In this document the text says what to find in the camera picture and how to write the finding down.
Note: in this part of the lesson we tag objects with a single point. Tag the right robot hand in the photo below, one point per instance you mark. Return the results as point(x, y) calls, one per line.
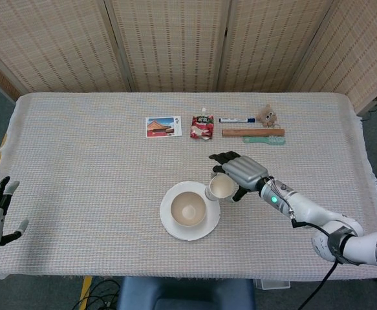
point(244, 172)

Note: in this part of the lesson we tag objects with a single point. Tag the white paper cup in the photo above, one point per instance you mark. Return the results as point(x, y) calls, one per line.
point(220, 189)

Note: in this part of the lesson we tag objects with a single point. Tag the beige bowl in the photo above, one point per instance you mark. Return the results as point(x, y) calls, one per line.
point(188, 210)

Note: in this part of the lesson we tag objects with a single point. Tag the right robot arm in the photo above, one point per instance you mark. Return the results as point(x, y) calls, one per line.
point(311, 210)

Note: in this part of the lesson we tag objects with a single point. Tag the white paper plate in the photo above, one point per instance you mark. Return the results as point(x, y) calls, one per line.
point(188, 233)

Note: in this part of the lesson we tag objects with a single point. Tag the wooden rolling pin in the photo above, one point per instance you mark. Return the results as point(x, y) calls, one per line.
point(253, 132)

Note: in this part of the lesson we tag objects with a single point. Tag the green brush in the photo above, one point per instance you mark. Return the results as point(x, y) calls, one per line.
point(272, 140)

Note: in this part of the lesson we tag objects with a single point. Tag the blue whiteboard marker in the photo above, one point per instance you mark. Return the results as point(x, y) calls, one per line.
point(236, 120)

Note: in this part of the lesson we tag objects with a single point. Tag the small brown plush toy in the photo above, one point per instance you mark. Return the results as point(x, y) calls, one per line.
point(267, 115)

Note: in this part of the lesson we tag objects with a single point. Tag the red drink pouch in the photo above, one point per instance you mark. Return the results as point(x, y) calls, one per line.
point(202, 127)

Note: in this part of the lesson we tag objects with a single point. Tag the postcard with red building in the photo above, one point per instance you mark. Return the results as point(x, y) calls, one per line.
point(163, 127)

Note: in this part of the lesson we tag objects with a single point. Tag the checked woven tablecloth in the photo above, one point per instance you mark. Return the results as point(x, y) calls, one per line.
point(78, 155)

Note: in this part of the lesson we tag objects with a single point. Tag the white plastic box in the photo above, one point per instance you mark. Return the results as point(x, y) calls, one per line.
point(272, 284)

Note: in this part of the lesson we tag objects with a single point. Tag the blue chair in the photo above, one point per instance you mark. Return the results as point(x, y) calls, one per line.
point(185, 295)

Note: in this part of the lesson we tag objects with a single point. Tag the woven folding screen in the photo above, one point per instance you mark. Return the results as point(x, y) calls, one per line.
point(175, 42)

